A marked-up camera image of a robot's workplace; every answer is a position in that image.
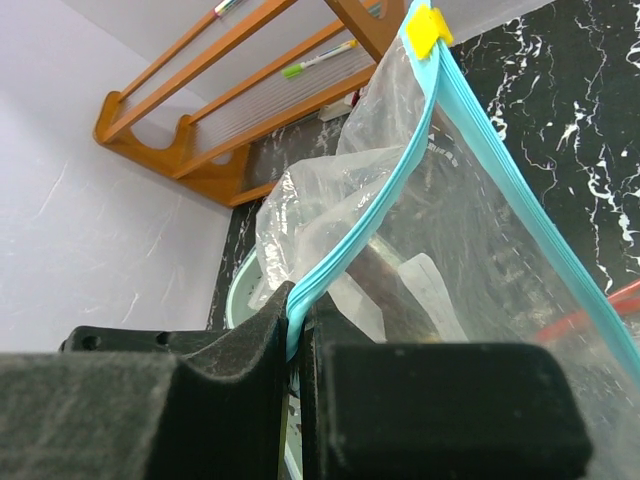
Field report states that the pink white marker pen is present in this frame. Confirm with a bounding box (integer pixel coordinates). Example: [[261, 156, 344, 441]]
[[212, 0, 242, 18]]

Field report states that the blue zipper clear bag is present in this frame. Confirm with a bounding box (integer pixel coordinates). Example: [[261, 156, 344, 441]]
[[252, 1, 639, 479]]

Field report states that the wooden shelf rack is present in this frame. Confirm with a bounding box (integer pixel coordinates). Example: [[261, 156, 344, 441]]
[[94, 1, 407, 207]]

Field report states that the green capped marker pen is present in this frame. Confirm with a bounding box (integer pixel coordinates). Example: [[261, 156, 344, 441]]
[[281, 39, 359, 79]]

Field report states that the light blue plastic basket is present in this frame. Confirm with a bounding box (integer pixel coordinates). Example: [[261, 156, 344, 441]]
[[225, 248, 263, 329]]

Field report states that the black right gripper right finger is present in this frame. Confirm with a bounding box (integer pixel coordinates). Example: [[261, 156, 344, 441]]
[[299, 297, 593, 479]]

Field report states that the red zipper clear bag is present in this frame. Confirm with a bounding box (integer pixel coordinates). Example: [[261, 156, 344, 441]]
[[534, 278, 640, 346]]

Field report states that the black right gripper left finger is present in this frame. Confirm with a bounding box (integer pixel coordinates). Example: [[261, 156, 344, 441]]
[[1, 283, 291, 479]]

